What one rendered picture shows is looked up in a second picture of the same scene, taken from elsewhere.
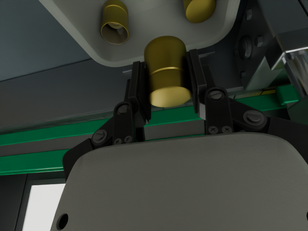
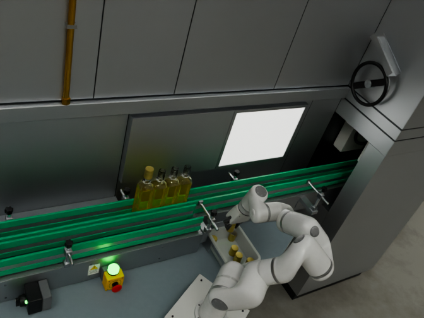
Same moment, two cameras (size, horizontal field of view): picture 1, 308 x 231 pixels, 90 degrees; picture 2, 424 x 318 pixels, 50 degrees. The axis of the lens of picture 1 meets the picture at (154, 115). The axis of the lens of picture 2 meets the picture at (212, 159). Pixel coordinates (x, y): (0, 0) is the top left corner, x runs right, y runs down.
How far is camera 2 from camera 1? 1.90 m
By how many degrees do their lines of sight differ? 28
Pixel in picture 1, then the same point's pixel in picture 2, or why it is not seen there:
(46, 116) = not seen: hidden behind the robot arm
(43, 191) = (277, 154)
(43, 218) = (279, 144)
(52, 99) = not seen: hidden behind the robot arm
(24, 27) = (257, 235)
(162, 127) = (223, 202)
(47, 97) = not seen: hidden behind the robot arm
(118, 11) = (231, 238)
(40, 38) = (254, 232)
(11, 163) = (277, 187)
